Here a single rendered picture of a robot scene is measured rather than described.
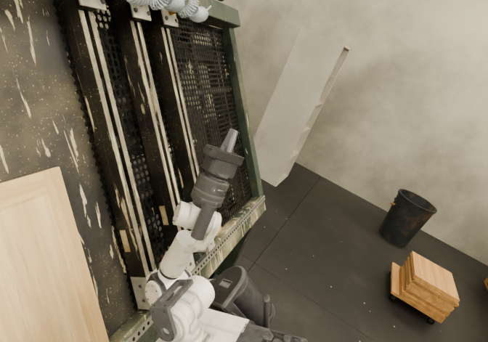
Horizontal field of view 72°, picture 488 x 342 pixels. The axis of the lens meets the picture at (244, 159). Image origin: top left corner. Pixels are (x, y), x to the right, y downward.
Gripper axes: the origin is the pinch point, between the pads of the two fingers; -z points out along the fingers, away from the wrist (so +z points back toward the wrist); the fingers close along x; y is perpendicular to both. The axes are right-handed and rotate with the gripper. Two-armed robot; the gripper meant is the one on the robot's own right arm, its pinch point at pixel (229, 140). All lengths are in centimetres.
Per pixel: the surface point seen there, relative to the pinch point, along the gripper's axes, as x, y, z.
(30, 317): 29, 11, 59
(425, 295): -308, 21, 78
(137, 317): -7, 19, 69
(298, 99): -272, 234, -63
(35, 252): 31, 18, 45
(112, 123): 15.5, 40.2, 10.6
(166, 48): -5, 66, -22
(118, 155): 12.2, 34.8, 18.9
